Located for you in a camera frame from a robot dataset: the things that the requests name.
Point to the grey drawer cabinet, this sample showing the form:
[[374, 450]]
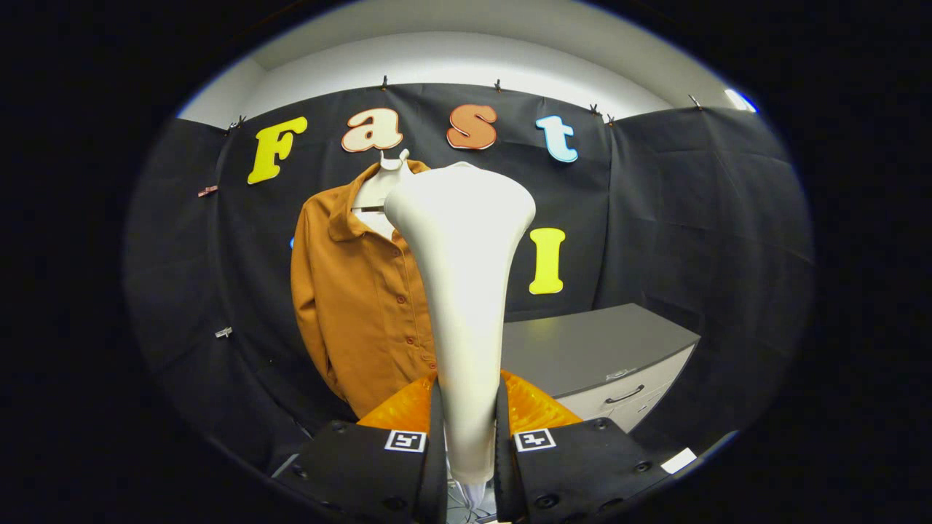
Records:
[[590, 349]]

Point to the white mannequin torso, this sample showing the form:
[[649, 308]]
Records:
[[375, 193]]

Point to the row of black clips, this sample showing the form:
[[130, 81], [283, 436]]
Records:
[[497, 85]]

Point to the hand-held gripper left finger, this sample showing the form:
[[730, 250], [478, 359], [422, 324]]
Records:
[[364, 466]]

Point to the white garment steamer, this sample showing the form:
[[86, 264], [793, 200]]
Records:
[[466, 291]]

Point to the white paper slip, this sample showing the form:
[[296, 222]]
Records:
[[678, 460]]

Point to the orange button-up shirt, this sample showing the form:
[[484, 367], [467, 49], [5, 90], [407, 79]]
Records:
[[357, 313]]

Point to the black backdrop cloth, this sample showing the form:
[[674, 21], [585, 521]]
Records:
[[692, 240]]

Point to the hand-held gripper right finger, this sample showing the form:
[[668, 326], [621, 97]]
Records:
[[582, 466]]

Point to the small red clip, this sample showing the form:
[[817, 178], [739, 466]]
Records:
[[207, 191]]

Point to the small ceiling light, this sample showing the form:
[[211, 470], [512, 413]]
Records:
[[740, 100]]

